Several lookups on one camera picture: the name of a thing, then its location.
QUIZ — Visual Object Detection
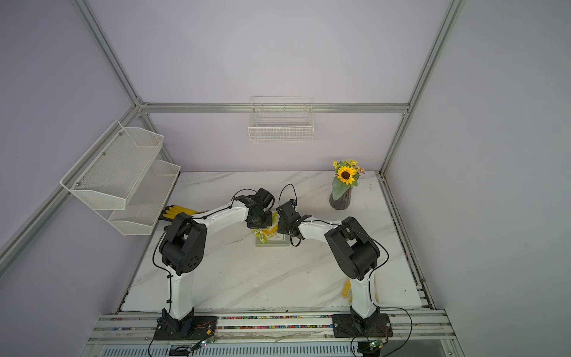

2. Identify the yellow green white cloth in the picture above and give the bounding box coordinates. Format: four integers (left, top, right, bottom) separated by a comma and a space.
253, 212, 279, 245

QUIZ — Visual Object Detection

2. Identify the green picture frame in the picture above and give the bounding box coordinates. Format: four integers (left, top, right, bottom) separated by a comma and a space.
255, 230, 291, 248

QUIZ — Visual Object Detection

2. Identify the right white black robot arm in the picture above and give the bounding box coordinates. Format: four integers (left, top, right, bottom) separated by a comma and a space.
277, 202, 388, 324

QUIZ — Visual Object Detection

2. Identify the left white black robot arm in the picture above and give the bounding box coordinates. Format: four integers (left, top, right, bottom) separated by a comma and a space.
156, 196, 274, 324

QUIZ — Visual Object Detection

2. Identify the dark ribbed vase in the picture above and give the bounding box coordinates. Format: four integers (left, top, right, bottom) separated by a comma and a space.
329, 186, 352, 211

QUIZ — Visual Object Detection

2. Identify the sunflower bouquet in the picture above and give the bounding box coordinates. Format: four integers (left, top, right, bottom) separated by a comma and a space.
332, 159, 365, 201

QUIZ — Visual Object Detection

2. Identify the yellow black glove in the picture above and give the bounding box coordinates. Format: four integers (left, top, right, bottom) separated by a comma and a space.
159, 205, 197, 222

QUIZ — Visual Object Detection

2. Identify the yellow rubber glove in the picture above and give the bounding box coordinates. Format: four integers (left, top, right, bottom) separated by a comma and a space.
341, 278, 378, 303

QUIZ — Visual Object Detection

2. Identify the lower white mesh shelf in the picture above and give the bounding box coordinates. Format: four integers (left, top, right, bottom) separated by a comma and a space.
108, 160, 180, 236

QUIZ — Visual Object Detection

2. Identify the white mesh shelf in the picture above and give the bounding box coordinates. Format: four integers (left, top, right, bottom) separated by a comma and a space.
60, 121, 164, 211
108, 160, 180, 236

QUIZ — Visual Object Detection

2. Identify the upper white mesh shelf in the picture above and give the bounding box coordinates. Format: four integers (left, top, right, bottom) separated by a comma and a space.
60, 121, 164, 211

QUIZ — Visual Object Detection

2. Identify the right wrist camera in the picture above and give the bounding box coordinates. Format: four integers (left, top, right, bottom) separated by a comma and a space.
277, 199, 297, 217

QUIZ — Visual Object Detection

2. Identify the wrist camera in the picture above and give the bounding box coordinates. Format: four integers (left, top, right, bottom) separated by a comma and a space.
254, 188, 275, 211
277, 199, 297, 217

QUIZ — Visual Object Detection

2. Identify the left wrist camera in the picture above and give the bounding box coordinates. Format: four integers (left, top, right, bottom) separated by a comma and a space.
254, 188, 275, 211

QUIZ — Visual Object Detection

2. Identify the white wire wall basket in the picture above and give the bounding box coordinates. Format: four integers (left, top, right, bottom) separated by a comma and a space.
248, 96, 315, 144

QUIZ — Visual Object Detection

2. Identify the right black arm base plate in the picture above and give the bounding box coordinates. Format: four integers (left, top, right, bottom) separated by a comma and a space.
332, 313, 393, 338

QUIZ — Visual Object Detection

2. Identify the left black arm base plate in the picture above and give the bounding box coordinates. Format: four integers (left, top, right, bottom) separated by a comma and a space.
153, 315, 218, 341

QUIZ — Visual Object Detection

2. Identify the aluminium mounting rail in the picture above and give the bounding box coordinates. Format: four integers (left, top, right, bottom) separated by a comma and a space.
87, 309, 457, 345

